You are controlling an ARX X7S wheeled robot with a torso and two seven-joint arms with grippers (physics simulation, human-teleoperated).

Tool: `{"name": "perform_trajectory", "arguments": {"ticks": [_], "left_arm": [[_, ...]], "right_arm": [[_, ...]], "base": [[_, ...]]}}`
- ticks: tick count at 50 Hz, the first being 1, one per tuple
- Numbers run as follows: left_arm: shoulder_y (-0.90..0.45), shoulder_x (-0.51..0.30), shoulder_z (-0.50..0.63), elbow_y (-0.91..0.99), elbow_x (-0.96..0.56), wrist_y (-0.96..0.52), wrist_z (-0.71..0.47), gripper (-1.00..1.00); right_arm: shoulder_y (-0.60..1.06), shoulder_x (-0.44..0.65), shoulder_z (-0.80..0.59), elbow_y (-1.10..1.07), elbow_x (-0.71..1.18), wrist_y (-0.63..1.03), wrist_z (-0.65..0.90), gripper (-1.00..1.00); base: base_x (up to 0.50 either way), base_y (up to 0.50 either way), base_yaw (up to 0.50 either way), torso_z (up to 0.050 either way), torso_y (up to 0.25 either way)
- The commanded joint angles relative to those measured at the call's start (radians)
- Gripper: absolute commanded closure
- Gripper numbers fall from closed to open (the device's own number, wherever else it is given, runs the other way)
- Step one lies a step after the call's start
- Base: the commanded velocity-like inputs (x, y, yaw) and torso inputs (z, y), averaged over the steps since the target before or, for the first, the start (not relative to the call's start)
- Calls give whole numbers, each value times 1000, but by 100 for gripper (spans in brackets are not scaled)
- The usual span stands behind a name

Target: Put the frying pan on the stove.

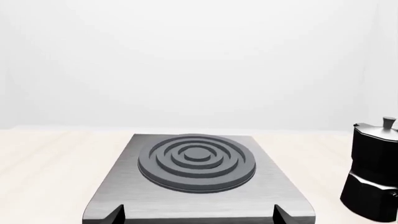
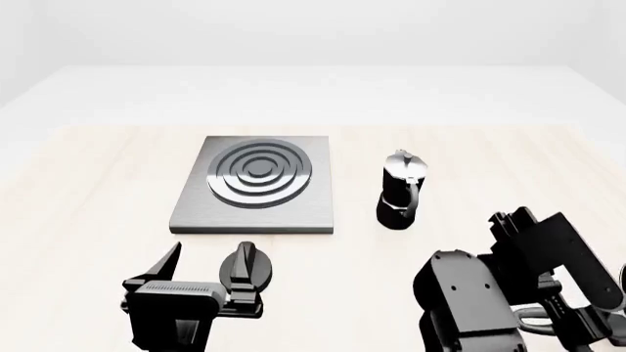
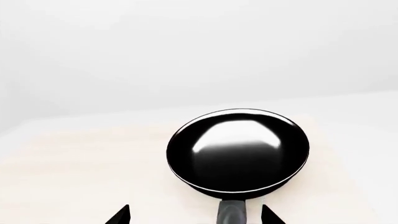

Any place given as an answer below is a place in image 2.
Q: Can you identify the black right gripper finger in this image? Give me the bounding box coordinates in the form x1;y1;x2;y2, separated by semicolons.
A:
537;274;572;335

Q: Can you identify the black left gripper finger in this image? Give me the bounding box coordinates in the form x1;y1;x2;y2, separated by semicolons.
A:
127;241;183;285
228;241;259;304

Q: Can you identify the grey square stove plate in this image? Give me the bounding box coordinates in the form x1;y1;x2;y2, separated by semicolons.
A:
168;135;335;237

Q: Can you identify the dark grey oval disc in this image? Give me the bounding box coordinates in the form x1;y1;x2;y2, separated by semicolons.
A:
219;249;276;295

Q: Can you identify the black moka pot silver lid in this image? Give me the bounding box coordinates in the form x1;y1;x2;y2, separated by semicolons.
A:
376;149;429;232

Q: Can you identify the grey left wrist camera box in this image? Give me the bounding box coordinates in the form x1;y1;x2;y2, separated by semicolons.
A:
132;280;229;300

